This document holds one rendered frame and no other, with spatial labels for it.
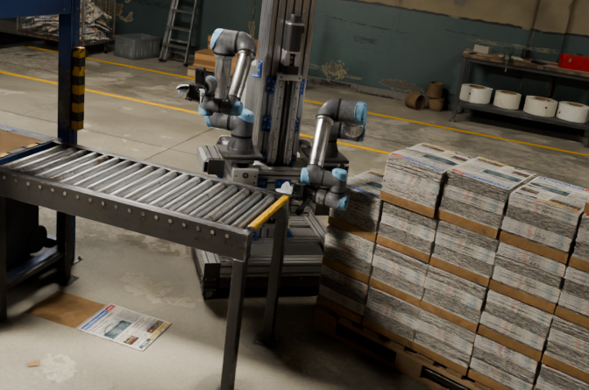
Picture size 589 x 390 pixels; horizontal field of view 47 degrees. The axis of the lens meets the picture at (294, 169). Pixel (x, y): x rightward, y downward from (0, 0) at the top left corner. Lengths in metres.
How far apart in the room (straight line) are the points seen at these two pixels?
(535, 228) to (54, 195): 2.06
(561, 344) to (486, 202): 0.66
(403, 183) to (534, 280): 0.70
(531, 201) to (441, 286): 0.60
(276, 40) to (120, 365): 1.85
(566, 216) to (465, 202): 0.43
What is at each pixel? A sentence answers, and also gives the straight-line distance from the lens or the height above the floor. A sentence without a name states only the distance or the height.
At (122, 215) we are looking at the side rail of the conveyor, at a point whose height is 0.74.
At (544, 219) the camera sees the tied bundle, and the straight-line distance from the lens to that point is 2.93.
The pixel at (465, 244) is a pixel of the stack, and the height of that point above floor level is 0.76.
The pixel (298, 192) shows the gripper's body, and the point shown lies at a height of 0.80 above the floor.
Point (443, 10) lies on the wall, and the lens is 9.74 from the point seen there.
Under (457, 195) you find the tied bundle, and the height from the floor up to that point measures 0.97.
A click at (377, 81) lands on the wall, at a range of 9.98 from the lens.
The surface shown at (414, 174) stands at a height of 1.00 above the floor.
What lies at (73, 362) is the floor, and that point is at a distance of 3.35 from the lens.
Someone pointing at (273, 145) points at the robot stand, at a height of 0.85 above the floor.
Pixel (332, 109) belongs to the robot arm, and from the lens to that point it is 3.33.
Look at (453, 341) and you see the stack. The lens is 3.28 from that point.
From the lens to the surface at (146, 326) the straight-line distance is 3.58.
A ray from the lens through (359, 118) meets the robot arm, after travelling 3.33.
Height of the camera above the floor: 1.91
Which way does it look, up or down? 18 degrees down
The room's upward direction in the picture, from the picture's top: 7 degrees clockwise
